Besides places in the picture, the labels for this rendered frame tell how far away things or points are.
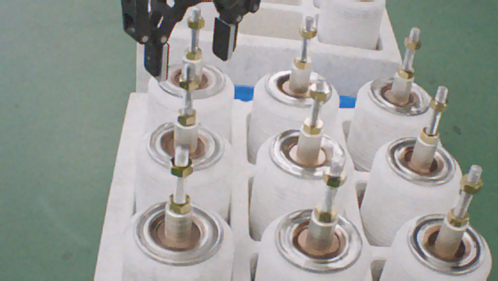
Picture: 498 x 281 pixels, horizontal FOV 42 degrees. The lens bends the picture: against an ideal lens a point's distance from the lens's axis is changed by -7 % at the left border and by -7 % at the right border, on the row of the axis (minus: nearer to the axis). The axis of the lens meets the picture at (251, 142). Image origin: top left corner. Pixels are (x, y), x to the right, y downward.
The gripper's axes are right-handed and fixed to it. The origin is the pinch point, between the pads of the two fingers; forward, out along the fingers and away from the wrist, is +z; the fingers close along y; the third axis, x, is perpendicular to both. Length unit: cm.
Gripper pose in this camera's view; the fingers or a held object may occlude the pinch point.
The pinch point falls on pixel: (191, 54)
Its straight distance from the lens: 60.7
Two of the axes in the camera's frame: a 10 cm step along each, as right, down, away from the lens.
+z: -1.0, 7.9, 6.0
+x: -6.3, -5.2, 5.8
